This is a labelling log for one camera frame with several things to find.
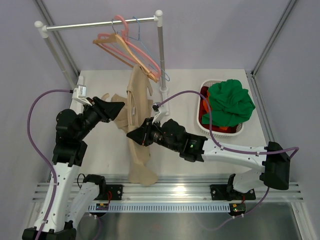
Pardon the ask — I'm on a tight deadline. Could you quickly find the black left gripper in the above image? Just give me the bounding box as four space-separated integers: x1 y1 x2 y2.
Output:
75 96 125 141

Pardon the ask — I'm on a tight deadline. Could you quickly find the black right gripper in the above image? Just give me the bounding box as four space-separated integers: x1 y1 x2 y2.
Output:
128 117 181 153

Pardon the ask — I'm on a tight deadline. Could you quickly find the beige t shirt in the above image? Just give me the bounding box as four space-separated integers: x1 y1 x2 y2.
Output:
111 65 158 186

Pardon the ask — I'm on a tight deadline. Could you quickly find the beige wooden hanger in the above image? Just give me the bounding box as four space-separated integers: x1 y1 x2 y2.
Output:
101 93 128 110

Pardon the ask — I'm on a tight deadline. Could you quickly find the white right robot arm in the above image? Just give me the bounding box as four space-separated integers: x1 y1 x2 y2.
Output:
126 117 291 201

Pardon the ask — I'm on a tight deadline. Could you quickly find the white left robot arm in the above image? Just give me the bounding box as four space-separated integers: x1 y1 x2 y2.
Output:
22 97 125 240

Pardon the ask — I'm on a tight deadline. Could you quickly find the orange wooden hanger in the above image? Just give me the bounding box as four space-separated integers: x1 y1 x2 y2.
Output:
92 19 160 83

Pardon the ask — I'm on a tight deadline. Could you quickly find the thick pink plastic hanger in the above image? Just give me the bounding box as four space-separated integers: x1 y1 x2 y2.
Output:
97 14 162 78

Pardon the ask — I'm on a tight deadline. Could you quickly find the orange cloth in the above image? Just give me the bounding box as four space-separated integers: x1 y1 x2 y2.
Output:
198 99 237 134

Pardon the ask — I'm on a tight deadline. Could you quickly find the dark red cloth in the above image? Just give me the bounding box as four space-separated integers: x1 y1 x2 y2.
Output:
198 86 237 134

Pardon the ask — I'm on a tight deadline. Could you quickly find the white laundry basket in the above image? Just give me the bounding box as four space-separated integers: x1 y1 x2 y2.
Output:
196 79 245 138

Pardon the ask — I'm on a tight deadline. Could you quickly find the green cloth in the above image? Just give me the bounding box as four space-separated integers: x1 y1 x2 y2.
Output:
205 79 256 127

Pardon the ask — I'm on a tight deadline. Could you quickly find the silver clothes rack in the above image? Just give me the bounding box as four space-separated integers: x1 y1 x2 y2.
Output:
34 10 170 116

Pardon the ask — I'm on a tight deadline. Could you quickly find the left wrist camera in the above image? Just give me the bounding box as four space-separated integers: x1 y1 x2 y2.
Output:
72 85 92 106

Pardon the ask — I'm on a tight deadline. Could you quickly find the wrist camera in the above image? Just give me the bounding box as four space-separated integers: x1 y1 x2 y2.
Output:
72 85 92 106
152 102 170 124

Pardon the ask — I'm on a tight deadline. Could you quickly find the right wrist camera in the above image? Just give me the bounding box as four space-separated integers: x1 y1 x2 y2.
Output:
152 102 170 124

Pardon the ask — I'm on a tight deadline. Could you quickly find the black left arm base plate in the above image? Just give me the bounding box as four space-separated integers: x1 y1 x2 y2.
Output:
97 184 124 201

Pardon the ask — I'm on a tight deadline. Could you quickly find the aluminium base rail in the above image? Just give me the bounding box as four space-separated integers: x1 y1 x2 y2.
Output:
31 174 304 203

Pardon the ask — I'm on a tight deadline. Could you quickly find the blue wire hanger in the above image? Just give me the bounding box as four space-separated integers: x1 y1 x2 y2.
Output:
129 15 171 85

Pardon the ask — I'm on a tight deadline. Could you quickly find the white slotted cable duct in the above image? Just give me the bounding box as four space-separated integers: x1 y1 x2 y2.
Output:
87 202 231 213

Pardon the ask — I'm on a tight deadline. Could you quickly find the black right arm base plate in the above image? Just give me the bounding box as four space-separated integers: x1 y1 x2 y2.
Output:
210 184 256 202

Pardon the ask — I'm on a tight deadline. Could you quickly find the aluminium frame post left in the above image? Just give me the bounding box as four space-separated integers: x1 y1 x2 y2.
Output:
33 0 80 77

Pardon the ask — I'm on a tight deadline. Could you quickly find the aluminium frame post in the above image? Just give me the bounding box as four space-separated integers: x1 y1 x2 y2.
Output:
250 0 299 78
33 0 80 77

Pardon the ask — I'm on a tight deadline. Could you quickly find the aluminium frame post right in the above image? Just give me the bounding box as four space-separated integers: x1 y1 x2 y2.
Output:
250 0 299 78

